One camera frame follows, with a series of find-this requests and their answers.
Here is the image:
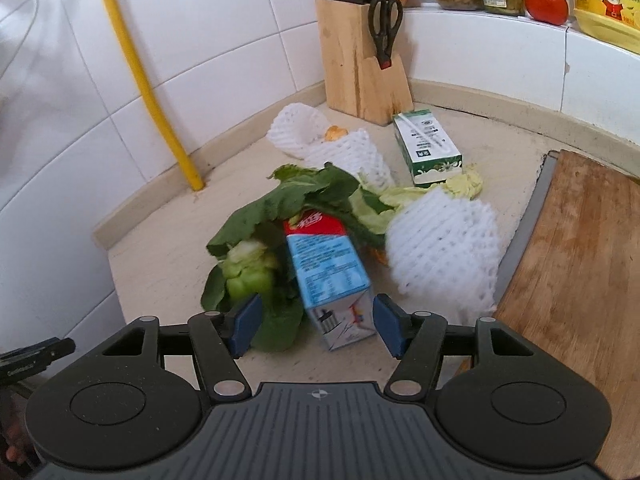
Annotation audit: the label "yellow pipe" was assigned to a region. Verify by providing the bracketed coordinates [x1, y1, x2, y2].
[94, 0, 205, 192]

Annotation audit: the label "wooden knife block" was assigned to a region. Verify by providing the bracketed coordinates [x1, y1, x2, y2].
[315, 0, 415, 127]

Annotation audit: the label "black kitchen scissors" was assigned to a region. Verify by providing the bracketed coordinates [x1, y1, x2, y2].
[367, 0, 404, 70]

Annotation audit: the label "red tomato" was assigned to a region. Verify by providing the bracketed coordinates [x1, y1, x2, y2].
[524, 0, 570, 26]

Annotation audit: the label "green milk carton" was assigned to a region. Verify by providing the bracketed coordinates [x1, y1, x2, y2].
[392, 109, 463, 188]

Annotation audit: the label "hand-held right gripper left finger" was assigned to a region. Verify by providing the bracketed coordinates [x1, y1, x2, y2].
[90, 293, 264, 403]

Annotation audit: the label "green bok choy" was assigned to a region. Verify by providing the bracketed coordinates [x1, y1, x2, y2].
[201, 162, 362, 353]

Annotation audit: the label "yellow detergent bottle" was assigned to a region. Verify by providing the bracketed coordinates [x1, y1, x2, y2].
[569, 0, 640, 54]

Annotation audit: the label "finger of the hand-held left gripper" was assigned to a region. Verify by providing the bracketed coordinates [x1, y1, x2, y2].
[0, 338, 76, 368]

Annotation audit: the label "large white foam net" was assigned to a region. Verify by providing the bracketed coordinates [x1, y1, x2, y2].
[385, 192, 501, 323]

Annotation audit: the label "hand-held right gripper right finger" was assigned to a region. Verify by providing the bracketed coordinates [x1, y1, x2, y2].
[372, 294, 546, 403]

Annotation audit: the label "wooden cutting board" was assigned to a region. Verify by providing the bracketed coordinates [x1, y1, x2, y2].
[492, 149, 640, 480]

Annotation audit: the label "blue milk carton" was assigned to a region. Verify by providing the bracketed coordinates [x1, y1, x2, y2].
[283, 211, 378, 352]

